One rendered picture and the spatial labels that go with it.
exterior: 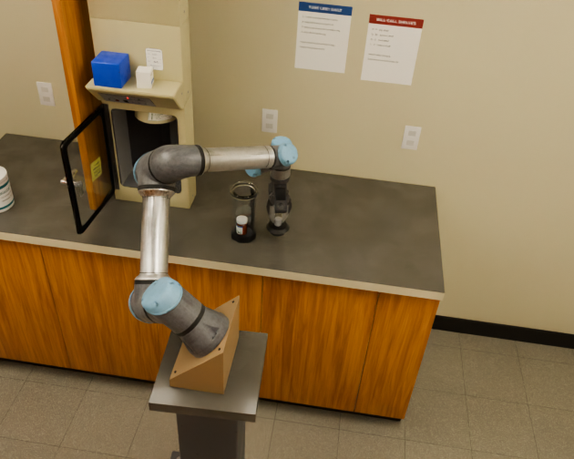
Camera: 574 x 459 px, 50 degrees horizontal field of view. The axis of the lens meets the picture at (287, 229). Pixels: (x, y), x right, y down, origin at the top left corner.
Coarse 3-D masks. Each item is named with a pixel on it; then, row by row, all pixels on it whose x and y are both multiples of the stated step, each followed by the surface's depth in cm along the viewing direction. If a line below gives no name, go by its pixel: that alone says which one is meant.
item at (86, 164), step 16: (96, 128) 227; (80, 144) 218; (96, 144) 229; (64, 160) 209; (80, 160) 220; (96, 160) 231; (80, 176) 222; (96, 176) 234; (96, 192) 236; (80, 208) 227; (96, 208) 239
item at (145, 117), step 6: (138, 114) 235; (144, 114) 234; (150, 114) 233; (156, 114) 233; (162, 114) 234; (144, 120) 234; (150, 120) 234; (156, 120) 234; (162, 120) 234; (168, 120) 235
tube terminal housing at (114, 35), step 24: (96, 24) 211; (120, 24) 210; (144, 24) 208; (96, 48) 217; (120, 48) 215; (144, 48) 214; (168, 48) 213; (168, 72) 218; (192, 120) 241; (192, 144) 246; (120, 192) 255; (192, 192) 257
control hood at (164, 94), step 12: (132, 84) 216; (156, 84) 217; (168, 84) 218; (180, 84) 219; (96, 96) 221; (132, 96) 215; (144, 96) 213; (156, 96) 212; (168, 96) 212; (180, 96) 219; (180, 108) 223
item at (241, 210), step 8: (232, 184) 232; (240, 184) 233; (248, 184) 233; (232, 192) 228; (240, 192) 235; (248, 192) 236; (256, 192) 228; (232, 200) 231; (240, 200) 228; (248, 200) 228; (232, 208) 233; (240, 208) 230; (248, 208) 230; (232, 216) 235; (240, 216) 232; (248, 216) 233; (232, 224) 238; (240, 224) 235; (248, 224) 235; (240, 232) 237; (248, 232) 238
